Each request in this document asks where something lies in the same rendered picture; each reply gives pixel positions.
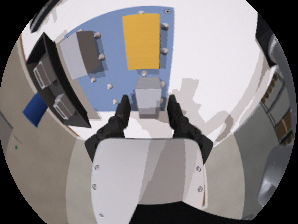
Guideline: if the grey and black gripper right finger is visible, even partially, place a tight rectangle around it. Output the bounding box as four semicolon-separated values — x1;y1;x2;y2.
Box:
167;94;213;164

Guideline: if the yellow rectangular block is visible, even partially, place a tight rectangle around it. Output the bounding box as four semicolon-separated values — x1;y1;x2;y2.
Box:
122;14;160;70

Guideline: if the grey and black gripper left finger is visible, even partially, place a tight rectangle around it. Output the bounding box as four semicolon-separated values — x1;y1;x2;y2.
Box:
84;95;131;163

